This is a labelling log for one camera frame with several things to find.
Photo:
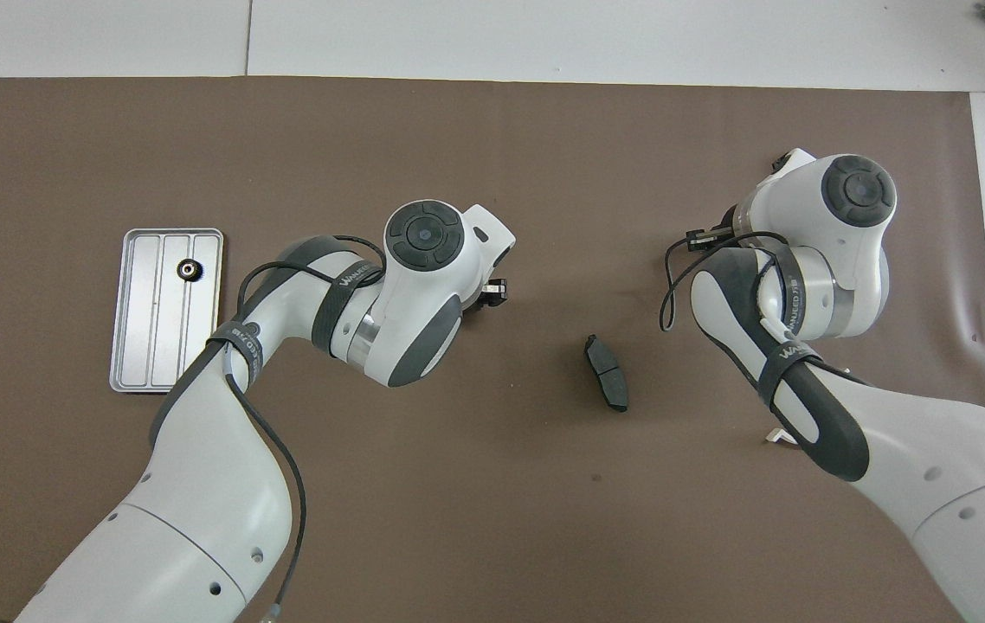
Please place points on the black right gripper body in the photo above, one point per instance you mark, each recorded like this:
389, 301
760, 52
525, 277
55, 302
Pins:
717, 238

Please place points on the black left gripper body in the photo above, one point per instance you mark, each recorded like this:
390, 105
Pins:
488, 296

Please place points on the black bearing gear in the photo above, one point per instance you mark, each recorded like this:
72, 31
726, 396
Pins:
189, 270

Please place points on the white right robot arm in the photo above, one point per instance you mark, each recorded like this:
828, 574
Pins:
934, 467

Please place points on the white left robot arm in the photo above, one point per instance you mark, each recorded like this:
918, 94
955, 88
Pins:
198, 484

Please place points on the silver metal tray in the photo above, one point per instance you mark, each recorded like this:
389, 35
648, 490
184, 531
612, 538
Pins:
151, 311

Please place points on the long dark brake pad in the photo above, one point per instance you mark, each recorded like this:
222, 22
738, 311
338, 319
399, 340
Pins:
607, 372

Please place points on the brown paper mat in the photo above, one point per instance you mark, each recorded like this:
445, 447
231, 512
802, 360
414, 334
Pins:
492, 519

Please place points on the white curved plastic bracket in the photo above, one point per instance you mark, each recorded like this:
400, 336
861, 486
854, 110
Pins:
776, 437

